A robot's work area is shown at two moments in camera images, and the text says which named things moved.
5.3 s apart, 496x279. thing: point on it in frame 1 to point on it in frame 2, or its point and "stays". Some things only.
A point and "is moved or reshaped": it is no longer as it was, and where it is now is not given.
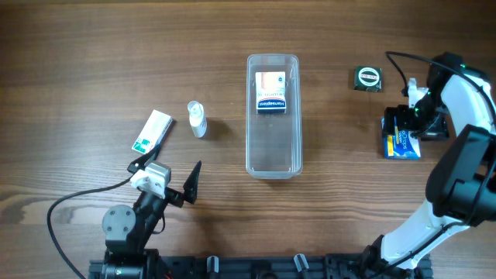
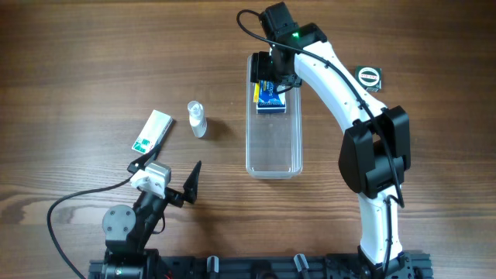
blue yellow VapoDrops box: x=401 y=146 is moved or reshaped
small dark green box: x=367 y=79 stays
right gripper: x=438 y=130 to x=259 y=70
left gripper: x=170 y=194 stays
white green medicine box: x=154 y=130 stays
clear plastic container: x=274 y=141 stays
